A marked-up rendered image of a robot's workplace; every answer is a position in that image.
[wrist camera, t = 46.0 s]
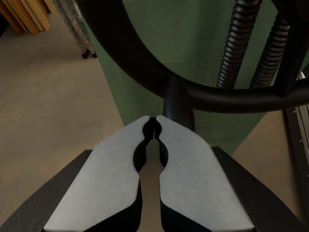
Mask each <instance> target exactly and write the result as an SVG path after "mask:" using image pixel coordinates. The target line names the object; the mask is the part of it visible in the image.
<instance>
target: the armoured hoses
mask: <svg viewBox="0 0 309 232"><path fill-rule="evenodd" d="M262 1H263V0H235V2H236V4H235V5H234V7H233V8H234V11H233V13H232V16H233V17H232V18H231V24H230V25H229V27H230V29H229V31H228V33H229V34H228V36H227V41H226V46H225V50H224V55H223V59H222V63H221V67H220V71H219V75H218V79H217V80H218V81H217V85H216V87H217V88H225V89H233V88H234V86H235V82H236V79H237V76H238V73H239V71H240V67H241V64H242V60H243V58H244V55H245V51H246V49H247V46H248V41H249V40H250V36H251V34H252V30H253V28H254V26H253V25H254V24H255V22H256V19H255V18H256V17H257V16H258V11H259V9H260V4H261V3H262ZM275 19H276V20H274V23H273V26H272V28H271V31H270V33H269V37H268V38H267V42H266V44H265V47H264V49H263V52H262V55H261V57H260V60H259V62H258V65H257V68H256V70H255V73H254V75H253V78H252V81H251V83H250V86H249V89H251V88H261V87H269V86H270V83H271V82H272V79H273V77H274V75H275V73H276V71H277V69H278V68H279V65H280V63H281V60H282V56H283V52H284V49H285V45H286V40H287V36H288V32H289V28H290V24H289V23H288V22H287V21H285V20H284V18H283V17H282V16H281V14H280V13H279V11H278V14H277V15H276V17H275Z"/></svg>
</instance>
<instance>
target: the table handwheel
mask: <svg viewBox="0 0 309 232"><path fill-rule="evenodd" d="M271 1H272V2H273V4H274V5H275V7H276V8H277V10H278V11H279V13H280V14H281V16H282V17H283V18H284V20H285V21H287V22H288V23H289V24H290V28H289V32H288V36H287V40H286V45H285V49H284V52H283V56H282V60H281V63H280V67H279V70H278V73H277V76H276V79H275V82H274V85H273V86H270V87H261V88H251V89H225V88H217V87H210V86H205V85H201V84H198V83H195V82H192V81H190V80H187V79H185V78H183V79H184V82H185V86H186V88H187V91H188V94H189V98H190V102H191V105H192V109H194V110H200V111H205V112H212V113H223V114H251V113H263V112H271V111H278V110H285V109H290V108H295V107H300V106H304V105H308V104H309V77H306V78H303V79H300V80H296V78H297V76H298V73H299V71H300V68H301V66H302V63H303V60H304V58H305V56H306V54H307V52H308V50H309V0H271ZM75 2H76V4H77V6H78V8H79V10H80V12H81V14H82V16H83V18H84V19H85V21H86V23H87V25H88V26H89V28H90V30H91V31H92V33H93V34H94V36H95V37H96V39H97V41H98V42H99V43H100V45H101V46H102V47H103V49H104V50H105V51H106V53H107V54H108V55H109V56H110V57H111V58H112V60H113V61H114V62H115V63H116V64H117V65H118V66H119V67H120V68H121V69H122V70H123V71H124V72H125V73H126V74H127V75H129V76H130V77H131V78H132V79H133V80H134V81H136V82H137V83H138V84H140V85H141V86H142V87H144V88H146V89H147V90H149V91H150V92H152V93H153V94H155V95H157V96H159V97H161V98H163V99H164V95H165V89H166V80H167V79H168V78H169V77H171V76H175V75H177V76H179V75H178V74H176V73H174V72H173V71H171V70H170V69H168V68H167V67H166V66H165V65H163V64H162V63H161V62H160V61H159V60H158V59H157V58H156V57H155V56H154V55H153V54H152V53H151V52H150V51H149V50H148V48H147V47H146V46H145V45H144V43H143V42H142V40H141V39H140V38H139V36H138V34H137V33H136V31H135V29H134V27H133V25H132V23H131V21H130V19H129V17H128V14H127V12H126V9H125V6H124V4H123V1H122V0H75Z"/></svg>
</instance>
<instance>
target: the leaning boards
mask: <svg viewBox="0 0 309 232"><path fill-rule="evenodd" d="M47 6H48V8H49V10H50V12H51V13H52V14H56V12H57V8H56V7H55V5H54V3H53V2H52V0H0V12H1V13H2V15H3V16H4V17H5V18H6V20H7V21H8V22H9V23H10V25H11V26H12V27H13V28H14V29H15V31H16V32H17V33H18V34H19V36H22V35H23V34H24V32H26V33H28V32H29V31H30V32H33V33H34V34H35V35H36V34H37V33H38V31H39V29H40V30H45V31H48V30H49V27H50V24H49V23H48V18H47V14H48V10H47V8H46V7H47Z"/></svg>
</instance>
